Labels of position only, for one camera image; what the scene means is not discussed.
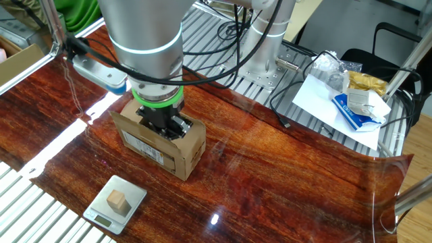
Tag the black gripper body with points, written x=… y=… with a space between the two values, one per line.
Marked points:
x=158 y=116

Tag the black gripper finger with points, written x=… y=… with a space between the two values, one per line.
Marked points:
x=168 y=134
x=182 y=126

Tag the brown cardboard shipping box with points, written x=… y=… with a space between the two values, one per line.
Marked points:
x=182 y=152

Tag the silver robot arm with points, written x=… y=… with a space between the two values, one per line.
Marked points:
x=145 y=30

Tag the open brown storage carton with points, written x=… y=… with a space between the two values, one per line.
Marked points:
x=17 y=64

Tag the silver digital kitchen scale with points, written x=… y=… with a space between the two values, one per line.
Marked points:
x=133 y=189

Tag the small wooden cube block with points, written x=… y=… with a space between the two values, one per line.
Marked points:
x=116 y=199

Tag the glossy wood-grain table mat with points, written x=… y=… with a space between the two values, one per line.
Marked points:
x=270 y=168

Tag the green cloth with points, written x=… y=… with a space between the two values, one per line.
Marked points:
x=81 y=13

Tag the white paper sheet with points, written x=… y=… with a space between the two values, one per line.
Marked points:
x=314 y=98

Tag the clear plastic bag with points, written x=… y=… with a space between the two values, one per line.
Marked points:
x=324 y=62

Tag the grey metal device case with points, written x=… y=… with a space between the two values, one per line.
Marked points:
x=20 y=36

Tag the beige board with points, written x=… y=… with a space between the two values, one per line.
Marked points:
x=302 y=17

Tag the blue tissue pack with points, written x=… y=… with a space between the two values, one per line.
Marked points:
x=347 y=113

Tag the pink round object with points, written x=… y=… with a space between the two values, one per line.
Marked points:
x=2 y=54

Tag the person in camouflage jacket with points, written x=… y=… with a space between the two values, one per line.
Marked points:
x=20 y=10

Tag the small white square packet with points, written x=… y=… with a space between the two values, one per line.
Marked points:
x=357 y=99

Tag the gold foil bag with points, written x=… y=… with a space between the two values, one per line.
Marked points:
x=366 y=82

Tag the black chair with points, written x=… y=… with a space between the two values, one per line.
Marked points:
x=364 y=57

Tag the white crumpled tissue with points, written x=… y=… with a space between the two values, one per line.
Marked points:
x=379 y=106

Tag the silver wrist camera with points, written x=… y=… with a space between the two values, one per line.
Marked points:
x=98 y=74

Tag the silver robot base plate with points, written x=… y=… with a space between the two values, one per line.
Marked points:
x=256 y=76

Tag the aluminium frame post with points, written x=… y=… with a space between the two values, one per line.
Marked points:
x=415 y=195
x=54 y=23
x=408 y=64

